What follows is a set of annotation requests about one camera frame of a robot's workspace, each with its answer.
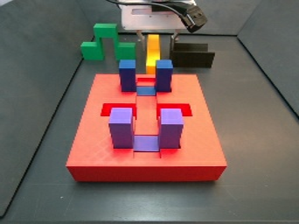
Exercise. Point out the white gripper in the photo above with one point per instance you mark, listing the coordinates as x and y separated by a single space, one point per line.
138 17

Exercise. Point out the yellow bar block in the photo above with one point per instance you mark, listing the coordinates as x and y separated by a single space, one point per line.
153 52

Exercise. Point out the red slotted board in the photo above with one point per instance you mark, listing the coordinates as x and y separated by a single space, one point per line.
97 161

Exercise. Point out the black U-shaped holder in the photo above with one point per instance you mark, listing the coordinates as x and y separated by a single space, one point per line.
192 55

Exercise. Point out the dark blue U block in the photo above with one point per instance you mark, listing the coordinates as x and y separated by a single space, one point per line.
162 79

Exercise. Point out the green stepped block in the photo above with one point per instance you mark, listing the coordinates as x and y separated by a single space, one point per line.
107 40

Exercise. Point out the purple U block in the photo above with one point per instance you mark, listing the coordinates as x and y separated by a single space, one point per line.
171 128

